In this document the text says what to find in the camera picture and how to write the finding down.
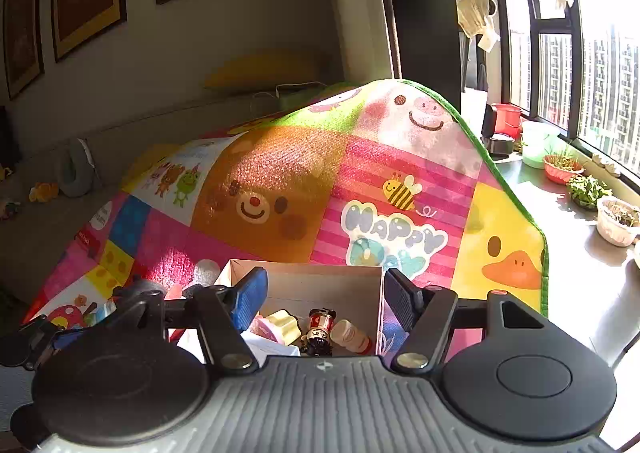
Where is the white yogurt drink bottle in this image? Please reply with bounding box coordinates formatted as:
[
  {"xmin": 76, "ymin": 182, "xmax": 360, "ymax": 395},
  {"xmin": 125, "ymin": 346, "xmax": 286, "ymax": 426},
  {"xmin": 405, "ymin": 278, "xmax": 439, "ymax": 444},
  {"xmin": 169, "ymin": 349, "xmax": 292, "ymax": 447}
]
[{"xmin": 330, "ymin": 320, "xmax": 373, "ymax": 355}]

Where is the pink round toy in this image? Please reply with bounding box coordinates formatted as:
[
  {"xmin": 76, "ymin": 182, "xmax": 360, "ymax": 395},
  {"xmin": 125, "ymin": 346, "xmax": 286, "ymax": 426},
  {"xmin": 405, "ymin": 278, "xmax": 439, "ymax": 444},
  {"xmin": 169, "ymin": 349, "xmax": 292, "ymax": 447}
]
[{"xmin": 248, "ymin": 309, "xmax": 302, "ymax": 346}]

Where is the pink cardboard box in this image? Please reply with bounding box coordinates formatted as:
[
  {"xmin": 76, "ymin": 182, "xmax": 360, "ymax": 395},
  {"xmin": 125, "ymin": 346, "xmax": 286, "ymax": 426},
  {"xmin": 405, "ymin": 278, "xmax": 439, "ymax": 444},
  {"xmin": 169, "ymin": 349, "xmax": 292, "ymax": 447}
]
[{"xmin": 216, "ymin": 259, "xmax": 384, "ymax": 355}]

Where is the small dark figurine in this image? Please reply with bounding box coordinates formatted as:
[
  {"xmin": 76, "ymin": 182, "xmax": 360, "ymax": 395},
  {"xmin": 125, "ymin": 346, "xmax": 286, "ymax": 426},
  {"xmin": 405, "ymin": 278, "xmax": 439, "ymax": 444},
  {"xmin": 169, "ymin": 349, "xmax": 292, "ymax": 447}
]
[{"xmin": 300, "ymin": 308, "xmax": 336, "ymax": 357}]

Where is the colourful cartoon play mat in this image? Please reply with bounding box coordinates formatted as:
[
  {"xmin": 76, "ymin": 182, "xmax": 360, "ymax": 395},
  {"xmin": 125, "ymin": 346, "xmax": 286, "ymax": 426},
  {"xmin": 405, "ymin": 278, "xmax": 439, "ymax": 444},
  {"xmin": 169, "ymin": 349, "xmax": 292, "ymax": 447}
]
[{"xmin": 29, "ymin": 79, "xmax": 549, "ymax": 329}]

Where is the red bucket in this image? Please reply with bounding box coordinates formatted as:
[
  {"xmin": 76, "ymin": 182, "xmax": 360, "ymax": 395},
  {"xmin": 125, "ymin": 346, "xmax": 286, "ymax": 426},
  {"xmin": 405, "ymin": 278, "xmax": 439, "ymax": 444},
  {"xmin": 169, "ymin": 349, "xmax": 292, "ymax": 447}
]
[{"xmin": 490, "ymin": 103, "xmax": 522, "ymax": 140}]

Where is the grey neck pillow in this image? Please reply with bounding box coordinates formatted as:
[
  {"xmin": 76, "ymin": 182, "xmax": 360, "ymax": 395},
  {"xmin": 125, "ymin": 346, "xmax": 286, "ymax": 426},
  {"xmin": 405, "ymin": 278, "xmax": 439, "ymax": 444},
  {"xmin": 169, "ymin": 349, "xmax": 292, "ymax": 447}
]
[{"xmin": 55, "ymin": 139, "xmax": 101, "ymax": 198}]

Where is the yellow pillow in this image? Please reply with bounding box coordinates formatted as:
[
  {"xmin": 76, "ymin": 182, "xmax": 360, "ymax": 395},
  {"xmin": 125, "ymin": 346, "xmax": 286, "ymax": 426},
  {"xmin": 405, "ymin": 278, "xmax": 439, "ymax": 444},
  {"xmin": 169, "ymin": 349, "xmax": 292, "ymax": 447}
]
[{"xmin": 203, "ymin": 49, "xmax": 326, "ymax": 95}]

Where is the white plant pot bowl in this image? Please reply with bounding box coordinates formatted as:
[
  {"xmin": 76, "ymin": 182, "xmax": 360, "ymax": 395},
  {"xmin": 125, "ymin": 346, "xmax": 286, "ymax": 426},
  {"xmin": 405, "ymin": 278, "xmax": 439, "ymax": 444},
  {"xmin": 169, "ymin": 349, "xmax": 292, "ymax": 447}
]
[{"xmin": 597, "ymin": 196, "xmax": 639, "ymax": 247}]

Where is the beige sofa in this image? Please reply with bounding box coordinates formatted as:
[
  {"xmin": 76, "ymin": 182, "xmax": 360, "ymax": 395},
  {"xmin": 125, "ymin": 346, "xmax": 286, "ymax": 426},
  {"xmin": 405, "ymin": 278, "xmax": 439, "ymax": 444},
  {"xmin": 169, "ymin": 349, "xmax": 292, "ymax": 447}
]
[{"xmin": 0, "ymin": 92, "xmax": 312, "ymax": 304}]

